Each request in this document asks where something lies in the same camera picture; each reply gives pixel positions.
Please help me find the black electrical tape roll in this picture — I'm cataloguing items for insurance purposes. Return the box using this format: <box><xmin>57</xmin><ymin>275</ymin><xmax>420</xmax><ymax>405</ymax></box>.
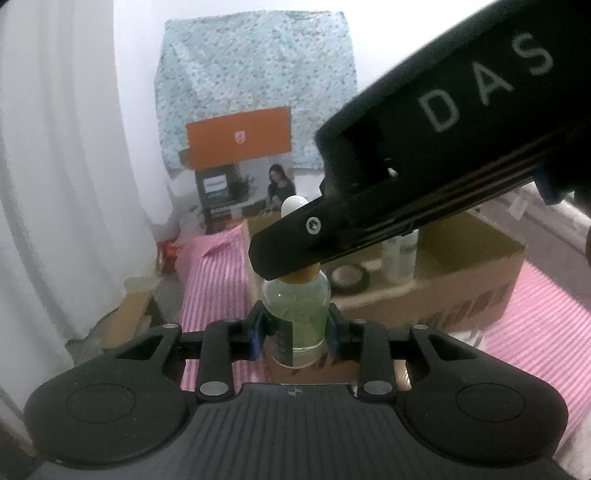
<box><xmin>327</xmin><ymin>264</ymin><xmax>370</xmax><ymax>295</ymax></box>

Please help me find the green liquid dropper bottle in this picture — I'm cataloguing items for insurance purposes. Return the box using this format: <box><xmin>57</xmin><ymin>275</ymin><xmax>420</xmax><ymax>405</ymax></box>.
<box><xmin>261</xmin><ymin>194</ymin><xmax>333</xmax><ymax>369</ymax></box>

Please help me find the white vitamin bottle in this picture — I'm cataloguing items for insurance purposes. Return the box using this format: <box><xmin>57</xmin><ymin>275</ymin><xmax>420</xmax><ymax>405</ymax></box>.
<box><xmin>381</xmin><ymin>230</ymin><xmax>419</xmax><ymax>285</ymax></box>

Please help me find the brown cardboard box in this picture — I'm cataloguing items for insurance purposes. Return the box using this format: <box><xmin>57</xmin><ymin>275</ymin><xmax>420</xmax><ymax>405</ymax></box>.
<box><xmin>244</xmin><ymin>209</ymin><xmax>528</xmax><ymax>384</ymax></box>

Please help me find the red checkered tablecloth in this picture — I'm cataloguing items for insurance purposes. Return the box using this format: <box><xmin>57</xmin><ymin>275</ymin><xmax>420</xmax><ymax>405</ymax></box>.
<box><xmin>175</xmin><ymin>226</ymin><xmax>590</xmax><ymax>437</ymax></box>

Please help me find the orange Philips box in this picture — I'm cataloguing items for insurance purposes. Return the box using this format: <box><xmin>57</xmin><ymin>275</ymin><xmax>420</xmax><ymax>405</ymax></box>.
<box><xmin>183</xmin><ymin>106</ymin><xmax>297</xmax><ymax>234</ymax></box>

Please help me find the white curtain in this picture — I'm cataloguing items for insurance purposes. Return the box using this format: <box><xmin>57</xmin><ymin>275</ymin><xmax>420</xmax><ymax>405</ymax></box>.
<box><xmin>1</xmin><ymin>1</ymin><xmax>156</xmax><ymax>408</ymax></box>

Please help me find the patterned blue cloth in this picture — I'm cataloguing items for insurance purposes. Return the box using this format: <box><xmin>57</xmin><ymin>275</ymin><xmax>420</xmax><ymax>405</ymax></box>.
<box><xmin>154</xmin><ymin>10</ymin><xmax>358</xmax><ymax>174</ymax></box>

